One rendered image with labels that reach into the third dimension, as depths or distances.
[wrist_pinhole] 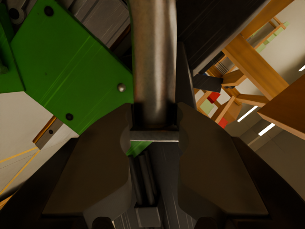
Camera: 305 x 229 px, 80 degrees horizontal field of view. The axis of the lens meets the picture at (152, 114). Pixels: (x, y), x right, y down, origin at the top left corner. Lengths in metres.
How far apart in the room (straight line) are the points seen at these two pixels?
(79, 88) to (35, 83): 0.06
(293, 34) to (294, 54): 0.82
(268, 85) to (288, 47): 9.08
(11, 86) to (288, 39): 10.07
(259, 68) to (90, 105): 0.88
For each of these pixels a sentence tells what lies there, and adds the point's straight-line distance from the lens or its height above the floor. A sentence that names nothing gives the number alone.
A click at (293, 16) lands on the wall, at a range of 10.42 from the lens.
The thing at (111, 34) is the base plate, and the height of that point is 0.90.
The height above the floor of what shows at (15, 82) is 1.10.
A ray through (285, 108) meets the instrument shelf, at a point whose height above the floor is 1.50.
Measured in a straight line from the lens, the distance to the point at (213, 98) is 3.86.
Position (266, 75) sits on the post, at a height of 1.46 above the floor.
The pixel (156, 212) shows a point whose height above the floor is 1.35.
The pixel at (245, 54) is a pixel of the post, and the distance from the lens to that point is 1.01.
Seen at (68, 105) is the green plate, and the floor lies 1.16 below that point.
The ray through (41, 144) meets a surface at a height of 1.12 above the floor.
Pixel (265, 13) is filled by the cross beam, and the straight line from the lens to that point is 0.75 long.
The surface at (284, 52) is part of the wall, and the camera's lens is 10.02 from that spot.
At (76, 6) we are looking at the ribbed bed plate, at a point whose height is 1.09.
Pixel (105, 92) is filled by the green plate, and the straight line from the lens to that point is 0.24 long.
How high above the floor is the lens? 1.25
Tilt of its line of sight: 1 degrees down
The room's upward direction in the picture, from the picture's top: 137 degrees clockwise
